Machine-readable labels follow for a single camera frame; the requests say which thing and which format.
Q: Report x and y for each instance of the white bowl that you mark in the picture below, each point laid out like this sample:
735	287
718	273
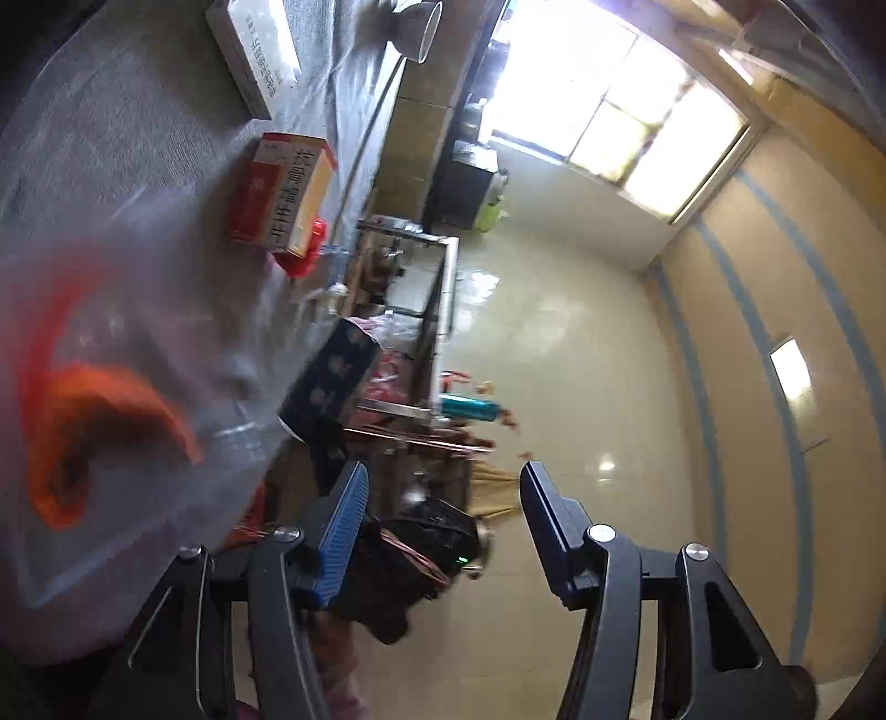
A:
415	34

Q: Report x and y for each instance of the teal can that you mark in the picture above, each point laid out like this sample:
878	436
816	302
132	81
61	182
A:
471	407

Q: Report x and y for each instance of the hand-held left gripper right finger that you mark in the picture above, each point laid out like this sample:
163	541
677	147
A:
547	533

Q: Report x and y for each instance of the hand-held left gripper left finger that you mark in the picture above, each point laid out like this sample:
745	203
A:
342	533

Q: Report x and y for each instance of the green plastic item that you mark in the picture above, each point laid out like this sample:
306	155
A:
488	218

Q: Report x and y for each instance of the red plastic bag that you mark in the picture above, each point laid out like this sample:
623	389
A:
308	253

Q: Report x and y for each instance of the white box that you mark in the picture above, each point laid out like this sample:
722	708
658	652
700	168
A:
253	48

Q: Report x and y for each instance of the orange plastic wrapper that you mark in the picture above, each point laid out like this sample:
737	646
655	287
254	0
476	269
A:
90	429

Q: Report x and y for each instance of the metal storage rack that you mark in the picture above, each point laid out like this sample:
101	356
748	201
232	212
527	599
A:
450	277

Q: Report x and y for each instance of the window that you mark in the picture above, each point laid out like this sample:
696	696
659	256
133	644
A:
588	83

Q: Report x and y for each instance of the straw broom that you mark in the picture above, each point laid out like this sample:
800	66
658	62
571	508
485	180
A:
493	488

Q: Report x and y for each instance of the clear bag with orange item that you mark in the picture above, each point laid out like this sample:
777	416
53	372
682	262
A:
173	332

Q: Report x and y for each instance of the blue patterned box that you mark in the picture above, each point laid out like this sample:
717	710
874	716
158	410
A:
332	374

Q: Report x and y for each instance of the olive kitchen cabinet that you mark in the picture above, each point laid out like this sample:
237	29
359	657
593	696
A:
408	159

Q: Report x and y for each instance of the red and yellow box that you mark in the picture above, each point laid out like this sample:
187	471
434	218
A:
277	187

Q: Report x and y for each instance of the grey tablecloth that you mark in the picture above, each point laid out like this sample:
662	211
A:
159	138

